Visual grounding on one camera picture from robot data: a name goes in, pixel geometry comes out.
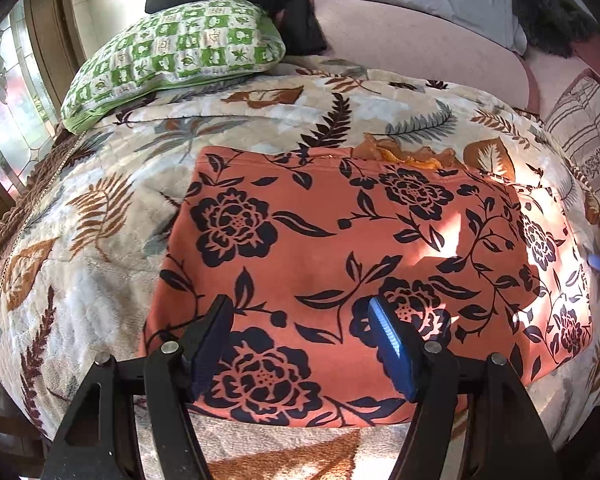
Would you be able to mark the striped floral pillow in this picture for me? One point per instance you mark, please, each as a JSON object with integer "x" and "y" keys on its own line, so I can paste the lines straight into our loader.
{"x": 587, "y": 130}

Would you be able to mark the leaf print quilted blanket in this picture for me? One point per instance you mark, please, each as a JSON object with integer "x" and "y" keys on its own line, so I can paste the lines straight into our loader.
{"x": 95, "y": 240}

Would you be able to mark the orange floral print garment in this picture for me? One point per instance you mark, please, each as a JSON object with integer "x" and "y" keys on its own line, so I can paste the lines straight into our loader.
{"x": 320, "y": 260}

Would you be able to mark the wooden window frame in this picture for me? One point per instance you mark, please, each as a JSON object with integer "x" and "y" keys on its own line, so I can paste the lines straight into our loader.
{"x": 50, "y": 35}

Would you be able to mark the dark furry cloth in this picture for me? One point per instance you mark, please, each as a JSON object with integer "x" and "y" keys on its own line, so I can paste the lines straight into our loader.
{"x": 550, "y": 20}

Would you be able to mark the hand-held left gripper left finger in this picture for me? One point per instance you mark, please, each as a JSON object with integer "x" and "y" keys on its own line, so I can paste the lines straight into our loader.
{"x": 212, "y": 345}

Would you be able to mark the pink bolster cushion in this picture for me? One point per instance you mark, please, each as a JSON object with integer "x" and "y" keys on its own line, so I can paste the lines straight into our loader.
{"x": 420, "y": 45}

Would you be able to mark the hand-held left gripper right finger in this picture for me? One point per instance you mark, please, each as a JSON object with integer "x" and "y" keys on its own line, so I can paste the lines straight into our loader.
{"x": 390, "y": 345}

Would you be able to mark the stained glass window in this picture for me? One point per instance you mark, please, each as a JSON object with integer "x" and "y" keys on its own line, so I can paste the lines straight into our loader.
{"x": 10, "y": 85}

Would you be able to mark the green checkered pillow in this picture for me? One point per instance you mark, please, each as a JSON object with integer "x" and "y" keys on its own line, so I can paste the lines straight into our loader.
{"x": 180, "y": 45}

